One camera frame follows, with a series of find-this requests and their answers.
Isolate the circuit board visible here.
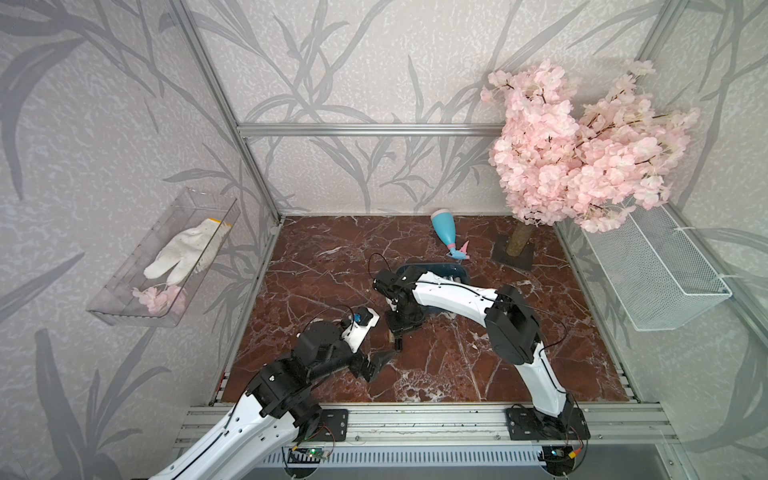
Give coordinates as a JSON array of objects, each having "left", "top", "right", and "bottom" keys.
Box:
[
  {"left": 287, "top": 447, "right": 334, "bottom": 465},
  {"left": 538, "top": 446, "right": 583, "bottom": 479}
]

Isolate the aluminium frame back crossbar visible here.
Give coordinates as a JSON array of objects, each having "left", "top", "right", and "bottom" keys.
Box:
[{"left": 237, "top": 123, "right": 503, "bottom": 138}]

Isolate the aluminium front rail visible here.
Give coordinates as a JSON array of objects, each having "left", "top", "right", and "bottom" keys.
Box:
[{"left": 173, "top": 401, "right": 682, "bottom": 449}]

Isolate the clear acrylic wall shelf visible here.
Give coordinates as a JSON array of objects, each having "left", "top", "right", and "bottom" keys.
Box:
[{"left": 86, "top": 187, "right": 241, "bottom": 328}]

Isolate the right circuit board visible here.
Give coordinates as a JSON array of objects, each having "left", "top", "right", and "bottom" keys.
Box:
[{"left": 538, "top": 446, "right": 583, "bottom": 479}]

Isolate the pink artificial blossom tree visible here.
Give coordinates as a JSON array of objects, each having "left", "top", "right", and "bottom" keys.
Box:
[{"left": 481, "top": 61, "right": 700, "bottom": 233}]

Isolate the left circuit board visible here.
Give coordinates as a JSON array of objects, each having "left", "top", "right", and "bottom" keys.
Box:
[{"left": 287, "top": 447, "right": 334, "bottom": 465}]

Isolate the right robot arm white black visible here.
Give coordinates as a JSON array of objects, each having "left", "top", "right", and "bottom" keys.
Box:
[{"left": 373, "top": 265, "right": 576, "bottom": 431}]

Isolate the pink flower on shelf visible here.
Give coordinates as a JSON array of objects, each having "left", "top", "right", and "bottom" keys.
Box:
[{"left": 132, "top": 285, "right": 187, "bottom": 315}]

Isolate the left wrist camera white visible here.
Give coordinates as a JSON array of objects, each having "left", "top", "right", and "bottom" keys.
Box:
[{"left": 341, "top": 307, "right": 380, "bottom": 353}]

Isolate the teal plastic storage box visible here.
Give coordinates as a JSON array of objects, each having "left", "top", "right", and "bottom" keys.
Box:
[{"left": 395, "top": 262, "right": 471, "bottom": 285}]

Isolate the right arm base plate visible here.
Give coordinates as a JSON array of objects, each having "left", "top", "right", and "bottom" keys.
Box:
[{"left": 504, "top": 399, "right": 591, "bottom": 441}]

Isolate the white cotton glove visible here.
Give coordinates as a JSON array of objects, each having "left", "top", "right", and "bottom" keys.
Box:
[{"left": 143, "top": 218, "right": 232, "bottom": 285}]

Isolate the white wire mesh basket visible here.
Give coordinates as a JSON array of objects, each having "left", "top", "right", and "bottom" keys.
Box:
[{"left": 586, "top": 207, "right": 732, "bottom": 332}]

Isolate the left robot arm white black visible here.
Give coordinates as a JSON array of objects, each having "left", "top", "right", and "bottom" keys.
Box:
[{"left": 153, "top": 308, "right": 397, "bottom": 479}]

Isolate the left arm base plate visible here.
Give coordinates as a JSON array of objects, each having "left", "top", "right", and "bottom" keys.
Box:
[{"left": 298, "top": 408, "right": 349, "bottom": 443}]

